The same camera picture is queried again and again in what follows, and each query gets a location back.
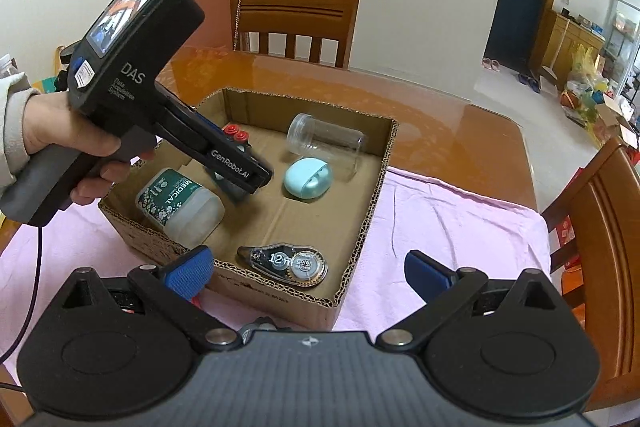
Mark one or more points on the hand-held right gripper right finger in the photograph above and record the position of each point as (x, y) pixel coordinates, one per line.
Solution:
(425, 274)

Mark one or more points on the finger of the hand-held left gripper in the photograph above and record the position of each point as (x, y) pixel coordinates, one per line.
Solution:
(207, 126)
(235, 167)

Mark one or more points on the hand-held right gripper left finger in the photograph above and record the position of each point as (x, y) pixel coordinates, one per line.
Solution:
(192, 269)

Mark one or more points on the white plastic bottle green label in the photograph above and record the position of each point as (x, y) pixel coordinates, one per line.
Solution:
(175, 202)

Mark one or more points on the teal earbud case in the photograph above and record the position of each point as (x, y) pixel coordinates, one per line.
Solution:
(305, 182)

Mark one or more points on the cardboard box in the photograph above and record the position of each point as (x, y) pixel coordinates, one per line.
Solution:
(617, 119)
(300, 227)

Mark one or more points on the clear correction tape dispenser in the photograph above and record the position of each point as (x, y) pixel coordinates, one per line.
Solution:
(285, 263)

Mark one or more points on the clear plastic jar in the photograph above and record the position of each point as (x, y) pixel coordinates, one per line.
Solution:
(330, 142)

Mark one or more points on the person's left forearm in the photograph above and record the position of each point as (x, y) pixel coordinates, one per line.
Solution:
(12, 132)

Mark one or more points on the person's left hand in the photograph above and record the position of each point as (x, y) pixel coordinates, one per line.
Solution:
(75, 132)

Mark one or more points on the pink towel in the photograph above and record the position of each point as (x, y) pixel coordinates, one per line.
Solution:
(450, 227)

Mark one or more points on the wooden chair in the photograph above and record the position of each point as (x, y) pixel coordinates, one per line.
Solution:
(295, 7)
(600, 232)

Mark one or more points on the dark slippers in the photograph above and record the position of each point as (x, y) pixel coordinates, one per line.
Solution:
(529, 82)

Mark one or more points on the pink slippers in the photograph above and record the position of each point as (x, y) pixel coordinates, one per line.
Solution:
(491, 64)

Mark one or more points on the cardboard box on floor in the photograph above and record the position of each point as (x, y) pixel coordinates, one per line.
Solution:
(617, 119)

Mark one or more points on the yellow plastic bags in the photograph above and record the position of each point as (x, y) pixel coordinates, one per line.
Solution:
(587, 82)

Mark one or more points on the wooden cabinet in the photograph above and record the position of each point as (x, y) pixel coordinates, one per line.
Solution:
(567, 42)

